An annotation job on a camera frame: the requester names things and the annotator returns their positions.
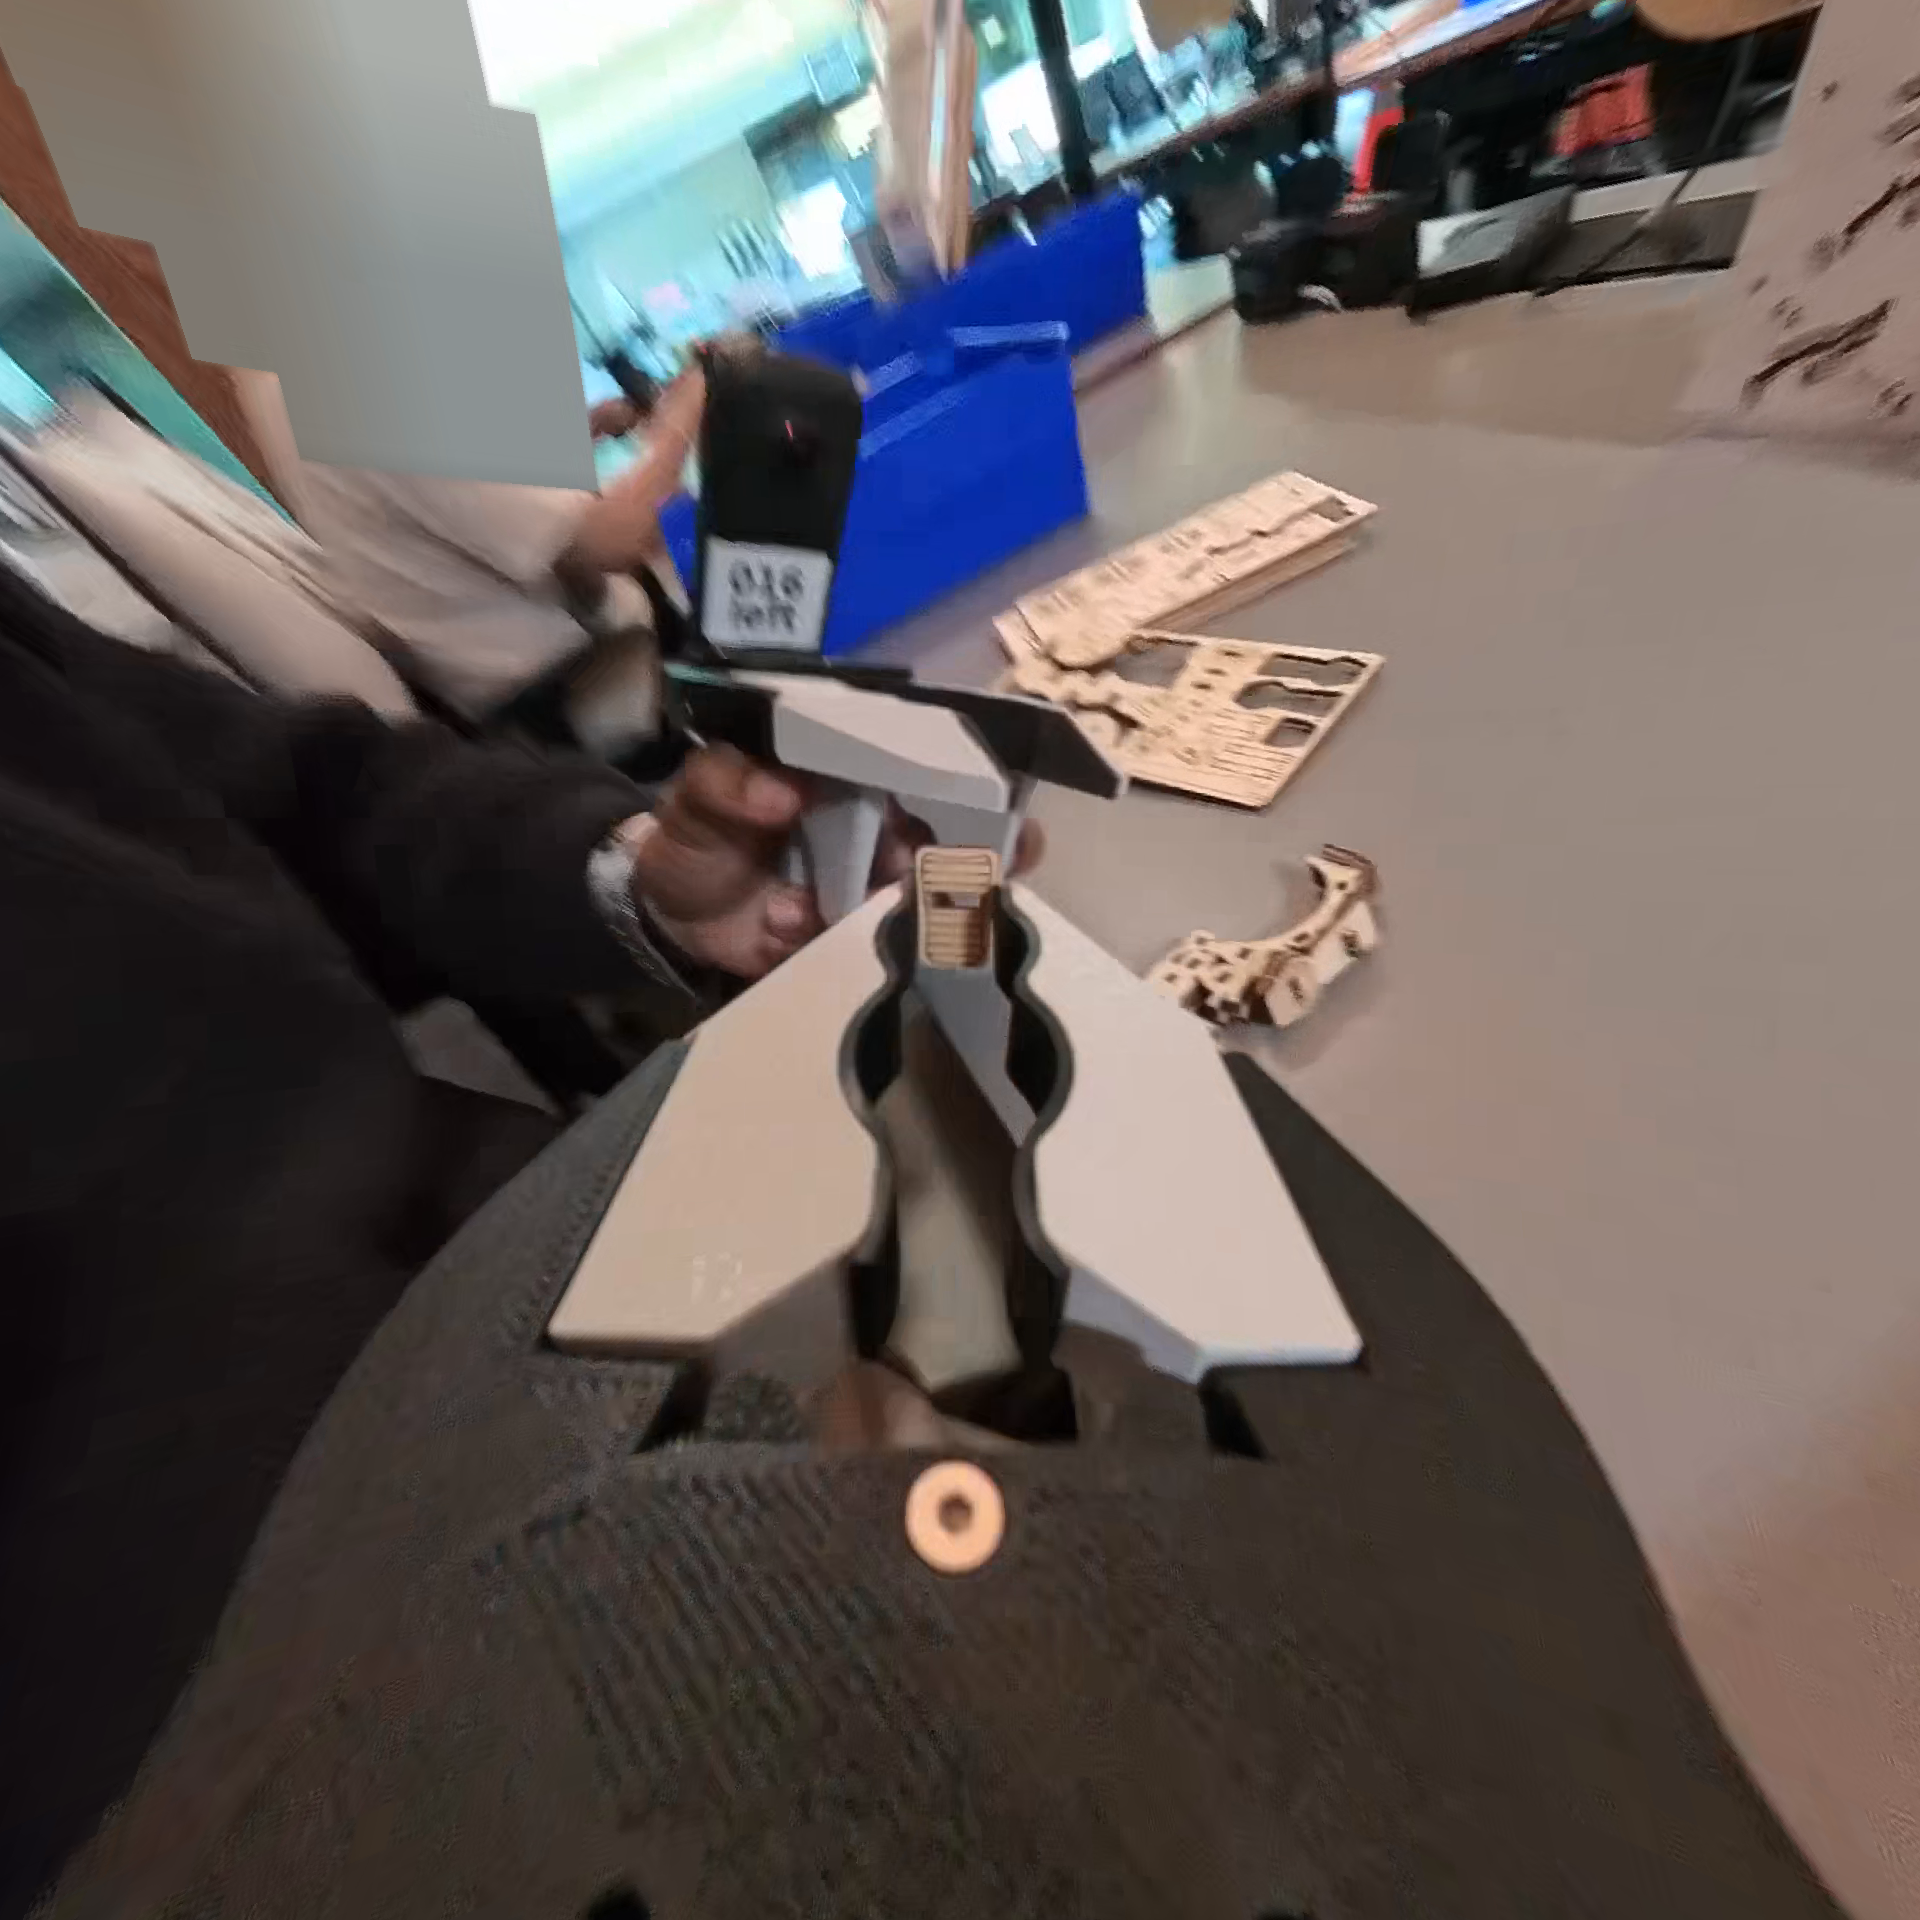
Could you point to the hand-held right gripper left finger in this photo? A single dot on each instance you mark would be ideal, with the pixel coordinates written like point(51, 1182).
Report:
point(720, 1184)

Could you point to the stack of wooden parts sheets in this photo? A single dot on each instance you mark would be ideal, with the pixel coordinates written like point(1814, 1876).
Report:
point(1201, 564)

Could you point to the wooden parts sheet with cutouts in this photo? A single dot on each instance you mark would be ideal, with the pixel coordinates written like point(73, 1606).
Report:
point(1185, 757)

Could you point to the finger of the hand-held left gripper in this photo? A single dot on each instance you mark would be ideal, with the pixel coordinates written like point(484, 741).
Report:
point(884, 744)
point(975, 1051)

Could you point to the white instruction booklet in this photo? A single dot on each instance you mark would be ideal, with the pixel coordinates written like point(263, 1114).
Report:
point(1844, 226)

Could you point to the wooden model assembly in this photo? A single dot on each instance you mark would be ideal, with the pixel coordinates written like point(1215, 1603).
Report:
point(1260, 968)

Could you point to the silver wristwatch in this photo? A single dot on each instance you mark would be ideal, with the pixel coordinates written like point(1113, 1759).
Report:
point(618, 886)

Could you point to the person's left hand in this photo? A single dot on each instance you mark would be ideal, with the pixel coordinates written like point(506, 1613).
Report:
point(720, 870)

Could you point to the grey desk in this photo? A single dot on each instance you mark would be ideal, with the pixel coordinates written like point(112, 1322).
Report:
point(1575, 751)

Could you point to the person's left forearm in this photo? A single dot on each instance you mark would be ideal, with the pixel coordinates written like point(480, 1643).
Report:
point(375, 840)

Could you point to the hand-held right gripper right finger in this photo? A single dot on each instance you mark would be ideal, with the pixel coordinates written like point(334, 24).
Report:
point(1185, 1202)

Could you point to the small slotted wooden piece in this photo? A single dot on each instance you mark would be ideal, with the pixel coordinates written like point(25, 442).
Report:
point(956, 863)

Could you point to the blue plastic bin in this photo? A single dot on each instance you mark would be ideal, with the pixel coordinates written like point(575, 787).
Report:
point(1050, 255)
point(961, 482)

